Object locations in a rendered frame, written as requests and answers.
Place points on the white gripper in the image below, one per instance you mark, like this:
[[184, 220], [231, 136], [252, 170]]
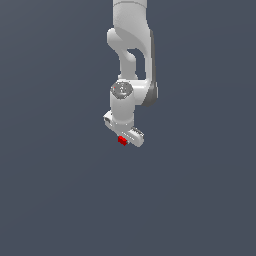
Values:
[[128, 131]]

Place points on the red cube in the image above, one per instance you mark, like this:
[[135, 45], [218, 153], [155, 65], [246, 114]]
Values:
[[122, 140]]

